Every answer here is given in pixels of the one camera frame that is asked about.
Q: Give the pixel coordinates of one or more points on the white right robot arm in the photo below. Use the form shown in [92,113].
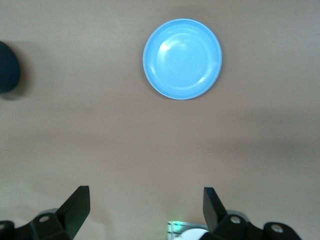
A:
[192,235]

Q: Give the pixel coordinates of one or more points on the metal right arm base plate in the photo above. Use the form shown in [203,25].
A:
[173,226]

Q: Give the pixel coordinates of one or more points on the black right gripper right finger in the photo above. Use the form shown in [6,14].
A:
[212,207]

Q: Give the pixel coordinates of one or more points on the blue round plate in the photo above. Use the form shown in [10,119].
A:
[182,58]

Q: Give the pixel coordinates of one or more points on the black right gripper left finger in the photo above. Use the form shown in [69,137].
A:
[76,207]

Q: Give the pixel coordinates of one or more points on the brown table cover sheet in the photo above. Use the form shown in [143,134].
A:
[100,137]

